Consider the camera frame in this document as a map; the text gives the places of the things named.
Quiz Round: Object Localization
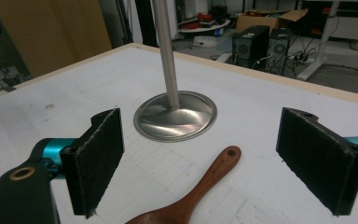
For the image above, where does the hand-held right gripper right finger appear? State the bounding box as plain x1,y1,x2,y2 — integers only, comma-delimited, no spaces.
275,106,358,217

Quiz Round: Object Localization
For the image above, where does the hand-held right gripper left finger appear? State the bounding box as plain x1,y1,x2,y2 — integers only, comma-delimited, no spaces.
59,107,126,219

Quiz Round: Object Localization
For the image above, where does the wooden spoon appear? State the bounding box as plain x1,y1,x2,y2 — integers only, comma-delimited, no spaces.
124,145,242,224

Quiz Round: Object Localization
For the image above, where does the metal stand with round base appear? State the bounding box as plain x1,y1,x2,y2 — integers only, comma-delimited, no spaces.
132,0,218,144

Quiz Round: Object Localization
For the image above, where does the grey computer tower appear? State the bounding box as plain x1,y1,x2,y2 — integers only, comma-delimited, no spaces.
266,27,293,76

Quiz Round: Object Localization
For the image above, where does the black computer tower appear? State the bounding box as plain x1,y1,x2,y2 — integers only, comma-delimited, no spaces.
231,24,271,70

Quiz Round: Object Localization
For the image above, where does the brown wooden board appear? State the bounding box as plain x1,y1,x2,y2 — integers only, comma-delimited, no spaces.
0,0,113,78

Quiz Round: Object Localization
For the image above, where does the cardboard box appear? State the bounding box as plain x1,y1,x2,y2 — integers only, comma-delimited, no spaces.
235,7,310,35

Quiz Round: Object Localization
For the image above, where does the round white table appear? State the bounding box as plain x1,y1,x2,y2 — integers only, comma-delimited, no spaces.
177,19,232,35

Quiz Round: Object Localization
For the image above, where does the white desk frame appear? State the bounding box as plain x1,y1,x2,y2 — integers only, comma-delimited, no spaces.
296,0,358,81

